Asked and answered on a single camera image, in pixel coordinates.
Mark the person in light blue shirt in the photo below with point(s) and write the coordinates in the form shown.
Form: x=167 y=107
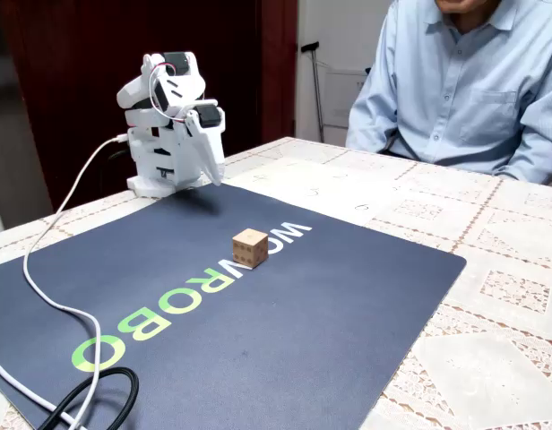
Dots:
x=455 y=80

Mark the white wall box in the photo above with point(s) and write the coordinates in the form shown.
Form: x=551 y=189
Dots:
x=343 y=98

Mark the white lace tablecloth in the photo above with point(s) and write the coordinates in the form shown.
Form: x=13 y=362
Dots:
x=495 y=277

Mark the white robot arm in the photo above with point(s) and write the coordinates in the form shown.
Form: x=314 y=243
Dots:
x=146 y=152

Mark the black metal crutch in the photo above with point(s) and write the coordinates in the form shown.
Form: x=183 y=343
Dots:
x=317 y=89

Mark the dark red wooden door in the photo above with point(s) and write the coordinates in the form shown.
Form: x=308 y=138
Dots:
x=79 y=45

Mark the small wooden die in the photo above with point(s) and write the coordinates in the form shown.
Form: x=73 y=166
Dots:
x=249 y=248

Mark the dark blue WOWROBO mat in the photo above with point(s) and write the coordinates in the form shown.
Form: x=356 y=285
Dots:
x=267 y=340

